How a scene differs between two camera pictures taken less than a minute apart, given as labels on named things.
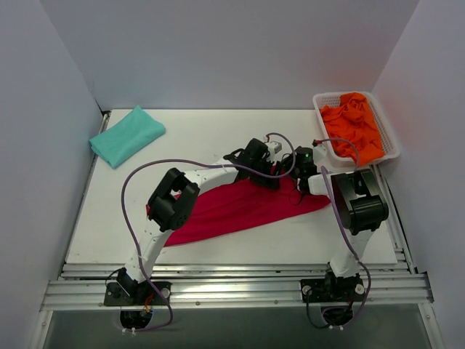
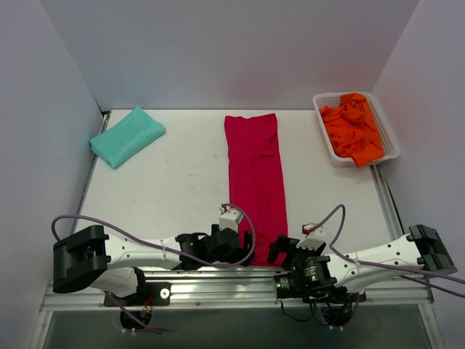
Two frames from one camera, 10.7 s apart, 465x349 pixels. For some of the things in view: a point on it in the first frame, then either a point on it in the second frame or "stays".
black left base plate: [146, 294] stays
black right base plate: [349, 289] stays
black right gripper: [301, 182] -> [282, 248]
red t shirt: [239, 203] -> [257, 183]
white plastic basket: [391, 148] stays
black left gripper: [265, 178] -> [241, 248]
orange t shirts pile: [353, 119] stays
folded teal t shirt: [126, 138] stays
